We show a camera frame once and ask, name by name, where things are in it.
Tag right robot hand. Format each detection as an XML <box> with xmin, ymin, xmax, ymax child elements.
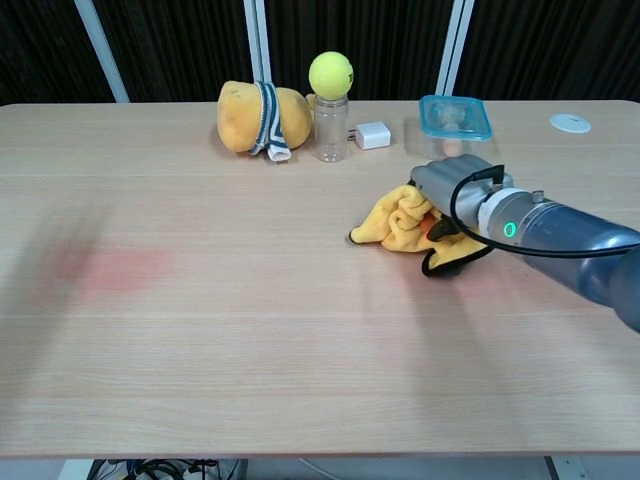
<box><xmin>409</xmin><ymin>153</ymin><xmax>515</xmax><ymax>242</ymax></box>

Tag yellow cloth with black trim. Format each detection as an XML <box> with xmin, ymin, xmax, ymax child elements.
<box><xmin>347</xmin><ymin>183</ymin><xmax>494</xmax><ymax>278</ymax></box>

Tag clear container with teal lid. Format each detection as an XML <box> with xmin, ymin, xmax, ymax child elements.
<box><xmin>418</xmin><ymin>94</ymin><xmax>494</xmax><ymax>162</ymax></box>

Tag white power adapter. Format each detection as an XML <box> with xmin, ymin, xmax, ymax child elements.
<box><xmin>348</xmin><ymin>120</ymin><xmax>393</xmax><ymax>152</ymax></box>

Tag clear plastic jar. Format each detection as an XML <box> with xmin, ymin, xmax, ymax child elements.
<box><xmin>312</xmin><ymin>93</ymin><xmax>350</xmax><ymax>163</ymax></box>

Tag yellow tennis ball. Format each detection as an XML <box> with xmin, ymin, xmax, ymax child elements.
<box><xmin>308</xmin><ymin>51</ymin><xmax>355</xmax><ymax>98</ymax></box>

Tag blue white striped sock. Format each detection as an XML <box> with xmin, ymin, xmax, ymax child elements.
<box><xmin>248</xmin><ymin>80</ymin><xmax>293</xmax><ymax>163</ymax></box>

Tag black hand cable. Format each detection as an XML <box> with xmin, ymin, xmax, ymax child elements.
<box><xmin>449</xmin><ymin>163</ymin><xmax>640</xmax><ymax>260</ymax></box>

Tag white round cable grommet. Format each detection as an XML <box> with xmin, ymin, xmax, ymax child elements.
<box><xmin>548</xmin><ymin>113</ymin><xmax>593</xmax><ymax>134</ymax></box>

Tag grey metal frame post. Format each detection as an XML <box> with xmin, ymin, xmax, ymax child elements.
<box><xmin>243</xmin><ymin>0</ymin><xmax>273</xmax><ymax>84</ymax></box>
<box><xmin>73</xmin><ymin>0</ymin><xmax>131</xmax><ymax>104</ymax></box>
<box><xmin>434</xmin><ymin>0</ymin><xmax>476</xmax><ymax>97</ymax></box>

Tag black cables under table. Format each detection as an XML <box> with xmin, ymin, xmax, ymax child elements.
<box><xmin>88</xmin><ymin>458</ymin><xmax>249</xmax><ymax>480</ymax></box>

